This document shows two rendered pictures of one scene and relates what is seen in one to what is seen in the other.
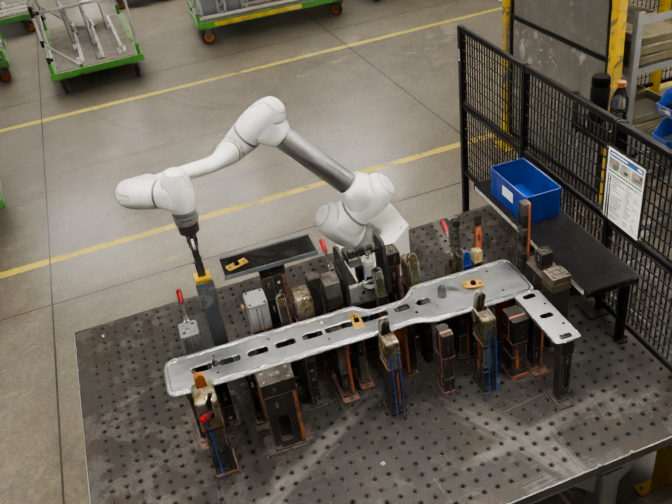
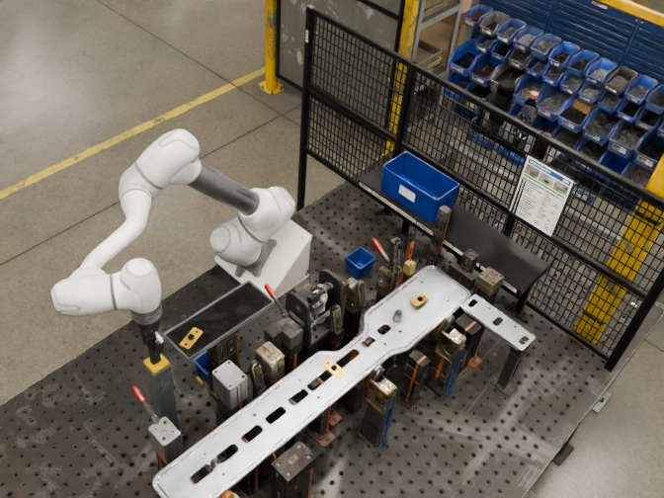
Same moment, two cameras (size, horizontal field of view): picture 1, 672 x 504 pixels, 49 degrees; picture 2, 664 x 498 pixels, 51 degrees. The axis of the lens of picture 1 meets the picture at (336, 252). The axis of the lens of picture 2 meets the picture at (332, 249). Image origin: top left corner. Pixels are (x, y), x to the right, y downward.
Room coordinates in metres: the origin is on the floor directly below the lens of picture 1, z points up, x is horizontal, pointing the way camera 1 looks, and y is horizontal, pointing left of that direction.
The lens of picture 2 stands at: (0.95, 0.84, 3.03)
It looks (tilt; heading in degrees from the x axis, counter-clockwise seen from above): 45 degrees down; 324
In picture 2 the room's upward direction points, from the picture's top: 6 degrees clockwise
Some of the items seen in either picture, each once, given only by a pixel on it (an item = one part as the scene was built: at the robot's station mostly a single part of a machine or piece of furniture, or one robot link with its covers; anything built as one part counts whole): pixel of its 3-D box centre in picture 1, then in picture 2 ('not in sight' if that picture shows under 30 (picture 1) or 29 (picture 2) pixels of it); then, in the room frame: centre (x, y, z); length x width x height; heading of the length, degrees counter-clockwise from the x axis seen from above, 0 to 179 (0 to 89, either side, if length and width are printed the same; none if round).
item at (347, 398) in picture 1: (341, 359); (315, 406); (2.05, 0.04, 0.84); 0.17 x 0.06 x 0.29; 13
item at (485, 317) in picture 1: (484, 349); (445, 362); (1.96, -0.48, 0.87); 0.12 x 0.09 x 0.35; 13
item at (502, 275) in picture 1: (352, 325); (331, 373); (2.06, -0.02, 1.00); 1.38 x 0.22 x 0.02; 103
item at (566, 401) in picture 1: (562, 368); (512, 364); (1.83, -0.73, 0.84); 0.11 x 0.06 x 0.29; 13
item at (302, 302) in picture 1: (307, 331); (270, 384); (2.18, 0.15, 0.89); 0.13 x 0.11 x 0.38; 13
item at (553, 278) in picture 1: (554, 310); (480, 304); (2.10, -0.79, 0.88); 0.08 x 0.08 x 0.36; 13
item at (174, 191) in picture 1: (174, 189); (136, 285); (2.29, 0.53, 1.53); 0.13 x 0.11 x 0.16; 73
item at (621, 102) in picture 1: (619, 107); (527, 115); (2.41, -1.10, 1.53); 0.06 x 0.06 x 0.20
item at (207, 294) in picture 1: (215, 322); (163, 401); (2.28, 0.51, 0.92); 0.08 x 0.08 x 0.44; 13
